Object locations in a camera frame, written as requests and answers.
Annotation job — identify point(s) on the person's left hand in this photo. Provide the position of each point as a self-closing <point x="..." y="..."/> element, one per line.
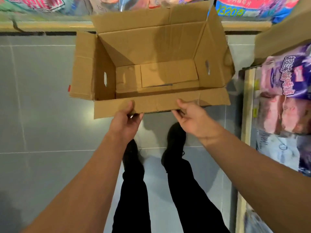
<point x="122" y="125"/>

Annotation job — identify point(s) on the person's right hand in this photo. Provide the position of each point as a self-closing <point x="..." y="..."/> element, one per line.
<point x="195" y="121"/>

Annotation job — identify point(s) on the person's right thumb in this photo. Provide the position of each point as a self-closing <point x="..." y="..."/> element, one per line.
<point x="182" y="103"/>

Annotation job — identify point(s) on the person's left thumb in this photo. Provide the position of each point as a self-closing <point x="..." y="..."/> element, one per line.
<point x="130" y="106"/>

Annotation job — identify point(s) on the brown cardboard box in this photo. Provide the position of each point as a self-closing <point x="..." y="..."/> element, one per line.
<point x="155" y="63"/>

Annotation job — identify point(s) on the person's right forearm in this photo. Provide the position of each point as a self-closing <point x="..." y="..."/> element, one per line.
<point x="262" y="181"/>

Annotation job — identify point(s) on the person's left forearm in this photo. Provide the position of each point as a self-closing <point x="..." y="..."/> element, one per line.
<point x="80" y="191"/>

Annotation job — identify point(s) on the person's black right shoe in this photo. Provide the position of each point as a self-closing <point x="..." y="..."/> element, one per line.
<point x="173" y="145"/>

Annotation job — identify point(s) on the person's black shoe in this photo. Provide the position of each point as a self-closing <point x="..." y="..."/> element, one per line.
<point x="132" y="155"/>
<point x="173" y="145"/>

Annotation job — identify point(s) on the person's black left shoe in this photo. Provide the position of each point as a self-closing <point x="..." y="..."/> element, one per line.
<point x="132" y="155"/>

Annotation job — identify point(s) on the beige shelf unit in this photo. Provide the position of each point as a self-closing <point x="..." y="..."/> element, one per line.
<point x="48" y="25"/>
<point x="245" y="143"/>

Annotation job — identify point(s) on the person's black trousers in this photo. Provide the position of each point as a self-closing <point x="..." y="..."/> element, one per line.
<point x="167" y="201"/>

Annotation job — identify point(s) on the pink white printed pack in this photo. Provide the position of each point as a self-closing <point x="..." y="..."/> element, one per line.
<point x="136" y="2"/>

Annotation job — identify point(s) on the white blue tissue pack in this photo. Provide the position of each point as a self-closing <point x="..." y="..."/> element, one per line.
<point x="279" y="148"/>

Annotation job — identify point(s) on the purple tissue pack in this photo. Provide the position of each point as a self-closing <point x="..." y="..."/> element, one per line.
<point x="290" y="71"/>

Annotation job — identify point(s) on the blue pink tissue pack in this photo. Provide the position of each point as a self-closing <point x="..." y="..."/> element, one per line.
<point x="255" y="7"/>

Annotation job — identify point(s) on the green red printed pack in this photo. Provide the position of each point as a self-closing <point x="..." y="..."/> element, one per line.
<point x="38" y="4"/>

